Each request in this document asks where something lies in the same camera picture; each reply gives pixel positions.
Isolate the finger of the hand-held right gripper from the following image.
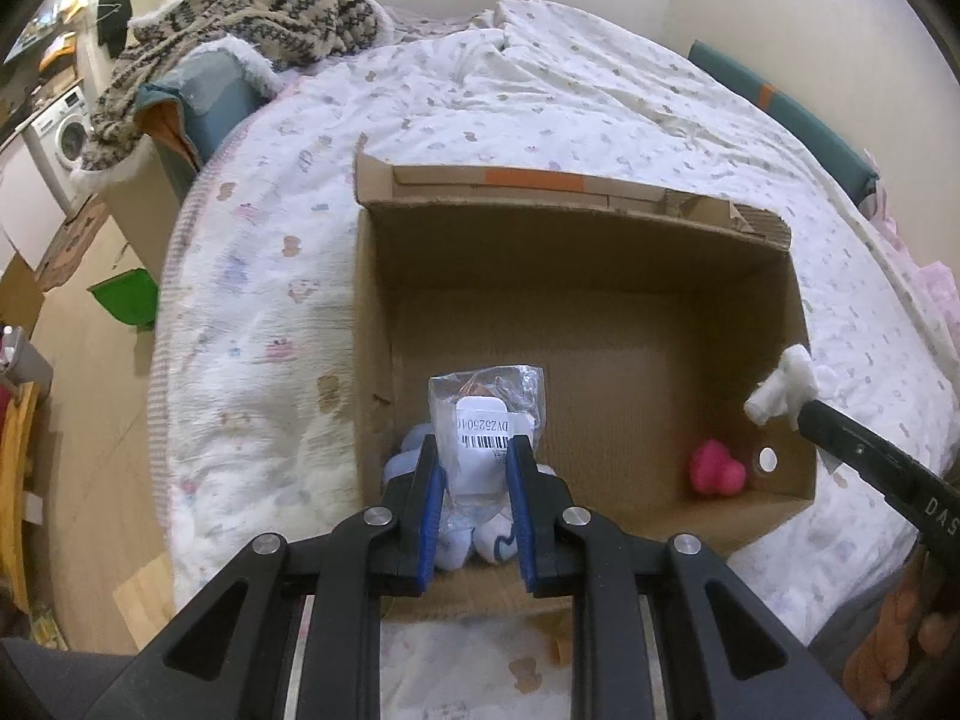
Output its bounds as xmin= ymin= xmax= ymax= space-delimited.
xmin=796 ymin=397 xmax=960 ymax=542

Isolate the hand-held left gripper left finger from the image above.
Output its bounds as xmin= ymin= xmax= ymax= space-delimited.
xmin=112 ymin=433 xmax=449 ymax=720

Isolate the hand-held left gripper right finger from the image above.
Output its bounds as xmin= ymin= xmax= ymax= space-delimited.
xmin=505 ymin=435 xmax=865 ymax=720

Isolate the blue plush toy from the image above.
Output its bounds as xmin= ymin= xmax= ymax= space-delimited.
xmin=382 ymin=364 xmax=560 ymax=572

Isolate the white plush toy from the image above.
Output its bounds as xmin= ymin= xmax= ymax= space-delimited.
xmin=744 ymin=345 xmax=842 ymax=427

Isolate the pink plush toy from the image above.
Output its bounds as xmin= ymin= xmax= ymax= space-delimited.
xmin=689 ymin=439 xmax=749 ymax=498

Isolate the cardboard box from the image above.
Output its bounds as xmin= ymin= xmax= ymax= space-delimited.
xmin=352 ymin=152 xmax=818 ymax=623

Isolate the person's right hand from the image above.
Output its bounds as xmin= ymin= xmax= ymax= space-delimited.
xmin=843 ymin=551 xmax=960 ymax=720

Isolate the pink cloth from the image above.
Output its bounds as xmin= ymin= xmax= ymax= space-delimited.
xmin=862 ymin=150 xmax=960 ymax=380

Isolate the teal headboard pad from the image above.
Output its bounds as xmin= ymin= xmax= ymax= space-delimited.
xmin=686 ymin=40 xmax=881 ymax=205

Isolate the green dustpan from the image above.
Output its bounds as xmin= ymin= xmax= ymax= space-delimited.
xmin=87 ymin=267 xmax=161 ymax=332

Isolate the yellow wooden chair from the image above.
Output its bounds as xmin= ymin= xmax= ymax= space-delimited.
xmin=0 ymin=381 xmax=47 ymax=616

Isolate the white printed quilt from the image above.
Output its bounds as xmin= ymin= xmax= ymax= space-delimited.
xmin=150 ymin=0 xmax=960 ymax=720

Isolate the grey bin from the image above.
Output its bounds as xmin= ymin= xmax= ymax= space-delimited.
xmin=0 ymin=325 xmax=56 ymax=400

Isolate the brown floor mat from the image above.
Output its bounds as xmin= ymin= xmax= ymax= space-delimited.
xmin=36 ymin=193 xmax=115 ymax=295

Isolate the blue-grey cushion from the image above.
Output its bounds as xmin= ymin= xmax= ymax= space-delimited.
xmin=135 ymin=45 xmax=280 ymax=175

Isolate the white cabinet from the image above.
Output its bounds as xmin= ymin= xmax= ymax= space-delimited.
xmin=0 ymin=137 xmax=70 ymax=272

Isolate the white washing machine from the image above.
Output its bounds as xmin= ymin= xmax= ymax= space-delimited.
xmin=22 ymin=85 xmax=96 ymax=215

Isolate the brown patterned knit blanket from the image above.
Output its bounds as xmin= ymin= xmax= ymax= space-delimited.
xmin=71 ymin=0 xmax=396 ymax=193

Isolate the black hanging garment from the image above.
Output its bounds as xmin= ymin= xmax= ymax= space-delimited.
xmin=95 ymin=0 xmax=135 ymax=58

